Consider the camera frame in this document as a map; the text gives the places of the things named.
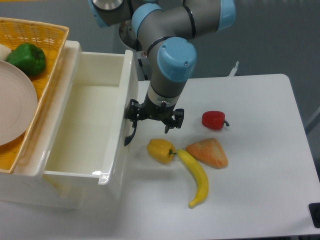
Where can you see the pink plate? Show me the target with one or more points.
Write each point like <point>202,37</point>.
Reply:
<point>18,102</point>

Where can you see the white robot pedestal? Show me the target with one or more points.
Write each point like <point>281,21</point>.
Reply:
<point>129,40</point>

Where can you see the white drawer cabinet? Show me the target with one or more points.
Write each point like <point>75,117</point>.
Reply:
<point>30,183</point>

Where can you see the yellow toy bell pepper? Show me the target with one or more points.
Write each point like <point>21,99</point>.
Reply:
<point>161,150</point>

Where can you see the green toy bell pepper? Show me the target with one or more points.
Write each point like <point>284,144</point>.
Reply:
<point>29,58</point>

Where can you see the orange toy bread wedge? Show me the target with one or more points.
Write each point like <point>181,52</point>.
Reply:
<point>210,152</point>

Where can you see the yellow woven basket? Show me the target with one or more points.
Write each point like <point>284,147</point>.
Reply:
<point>51,39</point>

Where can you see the white toy vegetable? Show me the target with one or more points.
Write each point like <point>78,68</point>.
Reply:
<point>4,52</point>

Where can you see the black top drawer handle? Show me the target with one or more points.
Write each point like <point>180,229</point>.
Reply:
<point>129,138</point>

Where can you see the black object at table edge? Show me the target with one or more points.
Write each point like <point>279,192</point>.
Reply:
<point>314,209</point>

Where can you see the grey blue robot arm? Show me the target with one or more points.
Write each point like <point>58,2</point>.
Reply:
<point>165,37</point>

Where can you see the yellow toy banana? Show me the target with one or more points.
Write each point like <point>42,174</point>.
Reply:
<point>199,175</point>

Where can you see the red toy bell pepper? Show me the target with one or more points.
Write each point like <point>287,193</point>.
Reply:
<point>214,120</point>

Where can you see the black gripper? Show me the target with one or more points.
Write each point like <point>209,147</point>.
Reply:
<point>148,110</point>

